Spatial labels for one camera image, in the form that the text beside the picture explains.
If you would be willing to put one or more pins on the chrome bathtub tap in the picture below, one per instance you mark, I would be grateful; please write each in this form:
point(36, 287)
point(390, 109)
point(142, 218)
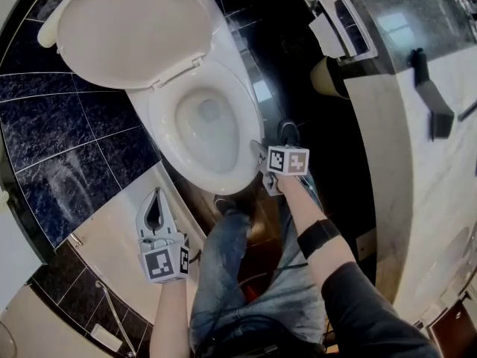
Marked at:
point(76, 240)

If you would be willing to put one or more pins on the black waist pack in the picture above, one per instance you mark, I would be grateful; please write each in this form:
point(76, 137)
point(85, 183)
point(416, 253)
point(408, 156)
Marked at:
point(253, 334)

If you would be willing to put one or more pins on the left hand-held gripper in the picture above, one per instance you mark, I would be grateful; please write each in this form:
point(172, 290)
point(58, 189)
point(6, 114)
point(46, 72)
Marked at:
point(160, 265)

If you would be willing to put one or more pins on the person's shoe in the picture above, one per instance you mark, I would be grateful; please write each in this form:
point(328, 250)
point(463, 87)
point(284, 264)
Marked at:
point(288, 132)
point(223, 204)

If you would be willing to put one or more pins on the person's left shoe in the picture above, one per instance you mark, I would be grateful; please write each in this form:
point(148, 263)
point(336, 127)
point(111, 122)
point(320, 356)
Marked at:
point(223, 204)

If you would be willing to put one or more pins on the white toilet seat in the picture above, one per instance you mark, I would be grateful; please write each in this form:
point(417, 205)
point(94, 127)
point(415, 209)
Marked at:
point(162, 121)

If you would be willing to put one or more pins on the person's right forearm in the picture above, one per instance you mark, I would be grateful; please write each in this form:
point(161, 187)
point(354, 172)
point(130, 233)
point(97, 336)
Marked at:
point(302, 207)

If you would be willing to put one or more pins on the blue jeans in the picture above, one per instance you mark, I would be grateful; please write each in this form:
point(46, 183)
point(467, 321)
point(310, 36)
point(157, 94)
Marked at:
point(220, 274)

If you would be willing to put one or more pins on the white soap dish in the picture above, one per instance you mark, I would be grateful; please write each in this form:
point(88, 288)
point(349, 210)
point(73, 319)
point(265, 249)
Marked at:
point(106, 338)

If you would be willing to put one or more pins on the black angular bracket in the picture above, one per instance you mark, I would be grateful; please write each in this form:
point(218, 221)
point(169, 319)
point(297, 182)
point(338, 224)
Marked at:
point(441, 123)

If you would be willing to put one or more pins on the cream bathtub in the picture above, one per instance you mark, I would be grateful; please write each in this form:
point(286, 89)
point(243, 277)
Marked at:
point(112, 229)

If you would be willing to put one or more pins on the person's right shoe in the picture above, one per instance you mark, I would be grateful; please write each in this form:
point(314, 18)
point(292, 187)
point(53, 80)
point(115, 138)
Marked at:
point(288, 132)

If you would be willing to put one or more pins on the white ceramic toilet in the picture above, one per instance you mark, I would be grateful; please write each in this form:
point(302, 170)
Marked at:
point(208, 136)

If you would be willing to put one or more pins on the white sink basin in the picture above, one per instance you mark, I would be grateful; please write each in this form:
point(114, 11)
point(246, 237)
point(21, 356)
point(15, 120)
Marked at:
point(458, 242)

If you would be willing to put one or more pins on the black forearm band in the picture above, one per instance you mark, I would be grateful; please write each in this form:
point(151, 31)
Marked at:
point(318, 237)

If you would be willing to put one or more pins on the person's left forearm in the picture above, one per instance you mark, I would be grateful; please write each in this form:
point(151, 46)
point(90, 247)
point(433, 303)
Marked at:
point(169, 319)

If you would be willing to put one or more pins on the cream rolled mat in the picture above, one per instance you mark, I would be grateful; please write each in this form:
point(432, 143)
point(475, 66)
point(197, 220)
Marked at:
point(46, 36)

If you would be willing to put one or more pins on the dark jacket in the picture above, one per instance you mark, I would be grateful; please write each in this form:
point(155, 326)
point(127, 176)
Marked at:
point(372, 311)

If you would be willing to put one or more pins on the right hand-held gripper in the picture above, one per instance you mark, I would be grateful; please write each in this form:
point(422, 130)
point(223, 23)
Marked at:
point(294, 160)

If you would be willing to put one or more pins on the chrome grab bar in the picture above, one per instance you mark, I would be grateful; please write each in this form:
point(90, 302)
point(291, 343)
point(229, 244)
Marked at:
point(115, 317)

